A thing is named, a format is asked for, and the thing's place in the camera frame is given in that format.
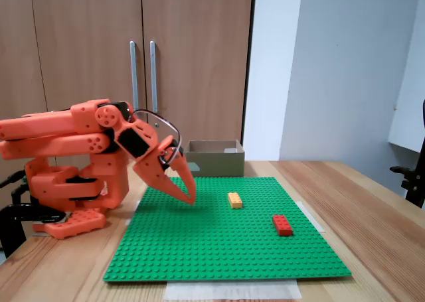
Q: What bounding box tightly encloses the red lego block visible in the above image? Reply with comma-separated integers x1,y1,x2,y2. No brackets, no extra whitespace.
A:
272,214,294,238

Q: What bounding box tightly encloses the cardboard box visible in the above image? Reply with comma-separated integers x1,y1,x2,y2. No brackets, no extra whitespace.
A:
183,139,246,178

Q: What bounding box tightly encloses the yellow lego block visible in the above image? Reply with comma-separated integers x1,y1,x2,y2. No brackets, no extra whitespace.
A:
227,192,244,210

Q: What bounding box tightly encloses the green lego baseplate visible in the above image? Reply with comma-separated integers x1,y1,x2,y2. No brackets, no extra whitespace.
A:
102,176,353,283

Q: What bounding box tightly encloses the white masking tape strip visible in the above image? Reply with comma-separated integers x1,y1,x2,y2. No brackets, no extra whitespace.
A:
125,200,142,226
297,200,325,234
164,279,303,301

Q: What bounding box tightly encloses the black table clamp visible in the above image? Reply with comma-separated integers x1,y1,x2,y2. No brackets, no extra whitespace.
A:
0,202,67,260

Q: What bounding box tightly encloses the brown wooden cabinet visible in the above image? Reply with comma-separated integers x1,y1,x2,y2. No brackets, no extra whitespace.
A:
0,0,257,216

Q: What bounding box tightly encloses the black stand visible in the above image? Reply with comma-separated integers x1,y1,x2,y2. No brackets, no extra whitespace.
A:
390,98,425,210

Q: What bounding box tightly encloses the gripper motor cable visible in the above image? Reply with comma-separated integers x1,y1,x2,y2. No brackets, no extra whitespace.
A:
127,108,183,165

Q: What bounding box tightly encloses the grey metal cabinet handle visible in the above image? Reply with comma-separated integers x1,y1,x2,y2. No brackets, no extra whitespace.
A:
129,40,141,113
149,40,159,114

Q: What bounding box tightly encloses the black cable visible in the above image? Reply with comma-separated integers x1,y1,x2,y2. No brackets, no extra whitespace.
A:
0,171,27,189
11,184,33,205

